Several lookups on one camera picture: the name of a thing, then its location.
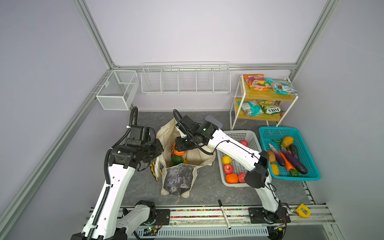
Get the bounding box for yellow tape measure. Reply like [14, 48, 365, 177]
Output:
[295, 203, 311, 219]

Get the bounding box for yellow bell pepper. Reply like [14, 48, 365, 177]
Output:
[281, 136, 295, 148]

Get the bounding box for grey fabric glasses case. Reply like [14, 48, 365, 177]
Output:
[205, 115, 223, 129]

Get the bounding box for orange carrot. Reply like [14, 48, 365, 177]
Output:
[279, 151, 300, 177]

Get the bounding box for black white marker pen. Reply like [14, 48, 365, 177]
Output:
[218, 200, 232, 230]

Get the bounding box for green Fox's candy bag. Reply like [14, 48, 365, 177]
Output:
[257, 100, 284, 116]

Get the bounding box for green bell pepper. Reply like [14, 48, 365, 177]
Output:
[171, 155, 184, 166]

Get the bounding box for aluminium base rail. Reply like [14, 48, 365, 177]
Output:
[118, 205, 336, 236]

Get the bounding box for small orange pumpkin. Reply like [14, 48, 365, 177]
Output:
[171, 143, 186, 157]

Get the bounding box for yellow corn cob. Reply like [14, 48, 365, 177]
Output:
[271, 164, 280, 176]

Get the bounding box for orange pink snack bag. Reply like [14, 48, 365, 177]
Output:
[244, 74, 271, 91]

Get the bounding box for brown potato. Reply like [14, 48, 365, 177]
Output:
[267, 150, 277, 164]

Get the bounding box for teal red snack bag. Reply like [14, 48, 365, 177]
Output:
[266, 79, 299, 95]

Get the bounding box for teal plastic basket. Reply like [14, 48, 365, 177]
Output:
[259, 127, 321, 182]

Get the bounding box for cream canvas grocery bag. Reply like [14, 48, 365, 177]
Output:
[155, 119, 216, 198]

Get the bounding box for dark cucumber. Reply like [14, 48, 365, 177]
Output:
[290, 144, 300, 161]

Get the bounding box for yellow lemon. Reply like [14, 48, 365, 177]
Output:
[222, 156, 232, 165]

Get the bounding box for light purple eggplant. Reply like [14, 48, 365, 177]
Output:
[269, 144, 286, 167]

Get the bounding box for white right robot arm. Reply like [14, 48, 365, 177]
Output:
[173, 109, 291, 225]

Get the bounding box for yellow black pliers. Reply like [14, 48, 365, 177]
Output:
[150, 162, 159, 182]

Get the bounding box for white plastic basket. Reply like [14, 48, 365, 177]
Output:
[209, 130, 272, 188]

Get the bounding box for white wire wall basket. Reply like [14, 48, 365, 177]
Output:
[141, 62, 232, 95]

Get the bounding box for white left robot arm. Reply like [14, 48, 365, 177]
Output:
[71, 107, 164, 240]

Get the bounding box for white mesh wall box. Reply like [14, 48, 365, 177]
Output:
[96, 70, 140, 111]

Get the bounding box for white metal wooden shelf rack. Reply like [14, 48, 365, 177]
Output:
[230, 75, 299, 130]

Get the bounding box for orange fruit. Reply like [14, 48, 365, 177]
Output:
[226, 174, 239, 184]

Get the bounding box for red apple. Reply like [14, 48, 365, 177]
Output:
[240, 140, 249, 147]
[238, 173, 246, 183]
[223, 164, 234, 175]

